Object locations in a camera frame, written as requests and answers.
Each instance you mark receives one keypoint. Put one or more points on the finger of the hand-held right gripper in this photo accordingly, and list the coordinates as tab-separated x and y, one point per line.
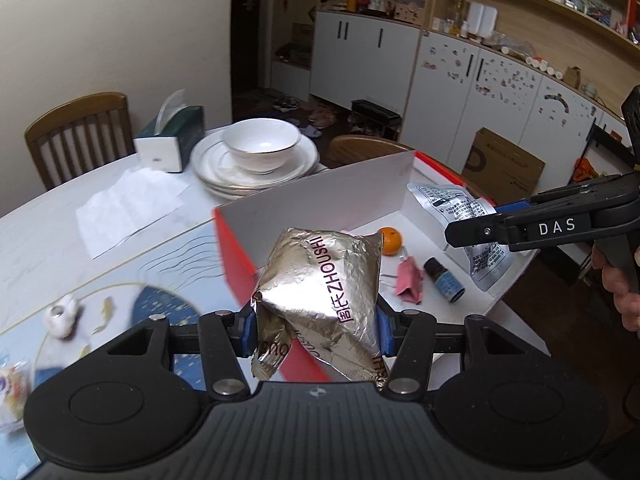
475	232
510	207

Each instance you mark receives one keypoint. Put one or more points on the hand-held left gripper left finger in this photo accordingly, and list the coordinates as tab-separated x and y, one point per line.
246	332

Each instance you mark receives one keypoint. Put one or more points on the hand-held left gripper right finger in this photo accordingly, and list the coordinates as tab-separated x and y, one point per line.
385	332

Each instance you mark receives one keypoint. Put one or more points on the silver foil pouch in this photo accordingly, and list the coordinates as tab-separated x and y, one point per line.
440	205

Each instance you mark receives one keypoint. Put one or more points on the small blue bottle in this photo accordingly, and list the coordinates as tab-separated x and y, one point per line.
445	280

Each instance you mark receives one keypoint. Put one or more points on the pink cloth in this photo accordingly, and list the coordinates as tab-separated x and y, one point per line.
409	280

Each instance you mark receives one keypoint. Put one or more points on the gold foil packet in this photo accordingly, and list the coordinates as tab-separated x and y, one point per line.
320	280

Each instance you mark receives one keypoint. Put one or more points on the orange tangerine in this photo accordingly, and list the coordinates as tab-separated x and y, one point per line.
391	240

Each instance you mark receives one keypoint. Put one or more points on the red cardboard box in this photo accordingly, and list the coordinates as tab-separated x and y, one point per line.
350	195

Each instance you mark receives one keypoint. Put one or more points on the white marble desktop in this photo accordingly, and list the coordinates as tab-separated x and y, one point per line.
40	240

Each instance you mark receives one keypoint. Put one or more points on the person's right hand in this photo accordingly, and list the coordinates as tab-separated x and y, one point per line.
625	305

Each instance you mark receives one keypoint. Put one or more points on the brown cardboard box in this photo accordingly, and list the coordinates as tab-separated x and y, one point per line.
505	165

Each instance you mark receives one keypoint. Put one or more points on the stickered white cabinet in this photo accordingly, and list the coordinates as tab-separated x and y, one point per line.
500	95

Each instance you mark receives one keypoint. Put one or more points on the wooden round-back chair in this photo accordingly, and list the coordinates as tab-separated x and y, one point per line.
365	149

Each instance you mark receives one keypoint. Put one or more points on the black floor rack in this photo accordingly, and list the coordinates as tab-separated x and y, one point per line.
375	115

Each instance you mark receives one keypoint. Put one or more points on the white paper napkin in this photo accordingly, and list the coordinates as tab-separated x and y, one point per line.
130	210

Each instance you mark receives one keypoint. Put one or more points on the white gold-rimmed bowl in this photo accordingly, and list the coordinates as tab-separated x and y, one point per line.
260	147

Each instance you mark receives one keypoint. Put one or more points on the white garlic bulb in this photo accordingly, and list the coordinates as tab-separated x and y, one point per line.
61	316

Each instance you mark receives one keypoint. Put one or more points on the white canister pair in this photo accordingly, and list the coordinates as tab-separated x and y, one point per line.
482	20

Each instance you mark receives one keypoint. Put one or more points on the pink slippers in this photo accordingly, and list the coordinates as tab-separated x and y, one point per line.
321	116

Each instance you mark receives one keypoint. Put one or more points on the blue slipper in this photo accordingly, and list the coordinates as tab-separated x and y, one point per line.
306	129

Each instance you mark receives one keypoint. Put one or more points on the green white tissue box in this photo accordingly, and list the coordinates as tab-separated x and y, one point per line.
160	152

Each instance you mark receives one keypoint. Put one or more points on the wooden shelf unit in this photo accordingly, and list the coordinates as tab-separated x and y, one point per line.
545	10

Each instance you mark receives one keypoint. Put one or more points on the plain white cabinet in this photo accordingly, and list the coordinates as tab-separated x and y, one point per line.
360	60

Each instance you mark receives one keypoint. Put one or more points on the clear wrapped snack packet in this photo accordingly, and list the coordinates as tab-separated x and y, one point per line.
12	390

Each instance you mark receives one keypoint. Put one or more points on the wooden slat-back chair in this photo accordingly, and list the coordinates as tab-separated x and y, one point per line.
75	135

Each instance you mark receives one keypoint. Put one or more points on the dark wooden door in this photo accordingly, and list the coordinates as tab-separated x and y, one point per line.
250	25

